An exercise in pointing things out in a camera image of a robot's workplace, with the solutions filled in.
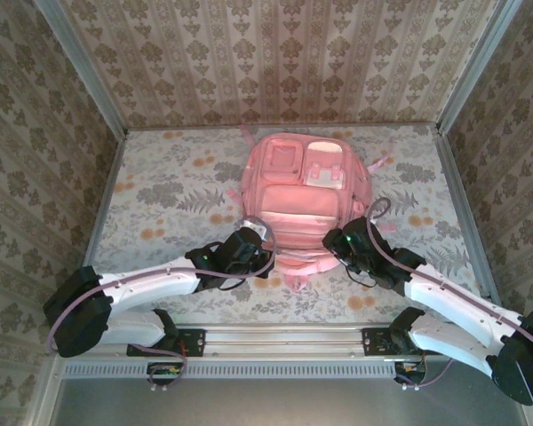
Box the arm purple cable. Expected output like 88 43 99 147
366 198 533 392
47 216 277 394

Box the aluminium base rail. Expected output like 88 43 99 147
48 322 525 359

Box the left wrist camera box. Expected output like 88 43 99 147
239 217 270 243

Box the aluminium frame post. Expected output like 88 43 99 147
434 0 529 137
31 0 130 137

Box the black wired connector board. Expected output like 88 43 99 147
147 361 183 386
393 359 428 386

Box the grey metal panel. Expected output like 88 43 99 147
48 376 532 426

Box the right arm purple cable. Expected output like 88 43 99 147
366 198 533 392

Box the pink student backpack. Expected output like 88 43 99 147
225 124 399 292

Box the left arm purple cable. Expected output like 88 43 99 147
47 216 277 394

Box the slotted grey cable duct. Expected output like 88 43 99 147
61 359 427 379

